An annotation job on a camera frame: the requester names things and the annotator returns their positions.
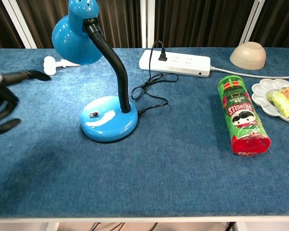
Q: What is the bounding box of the beige upturned bowl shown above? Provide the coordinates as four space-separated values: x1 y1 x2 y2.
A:
229 41 267 71

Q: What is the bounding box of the blue desk lamp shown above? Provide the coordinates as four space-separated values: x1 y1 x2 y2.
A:
51 0 139 144

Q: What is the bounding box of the yellow-green snack packet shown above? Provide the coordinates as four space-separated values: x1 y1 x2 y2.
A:
266 87 289 119

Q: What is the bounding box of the white plastic bone-shaped object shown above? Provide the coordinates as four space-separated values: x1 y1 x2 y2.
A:
43 56 80 76

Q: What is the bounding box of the white flower-shaped plate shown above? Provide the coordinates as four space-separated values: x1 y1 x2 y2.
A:
251 78 289 123

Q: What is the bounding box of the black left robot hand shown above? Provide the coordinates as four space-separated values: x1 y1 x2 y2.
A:
0 69 52 137

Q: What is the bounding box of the green Pringles can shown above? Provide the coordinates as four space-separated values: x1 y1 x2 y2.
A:
217 75 272 157

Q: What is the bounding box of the white power strip cable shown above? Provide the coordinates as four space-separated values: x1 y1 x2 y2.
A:
210 65 289 79

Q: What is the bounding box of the white power strip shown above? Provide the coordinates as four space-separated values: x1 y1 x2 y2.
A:
138 50 211 78

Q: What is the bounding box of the blue table cloth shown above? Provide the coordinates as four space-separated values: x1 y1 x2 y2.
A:
0 47 289 219

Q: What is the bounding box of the black lamp power cord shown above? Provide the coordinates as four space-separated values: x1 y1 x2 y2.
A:
131 40 179 115

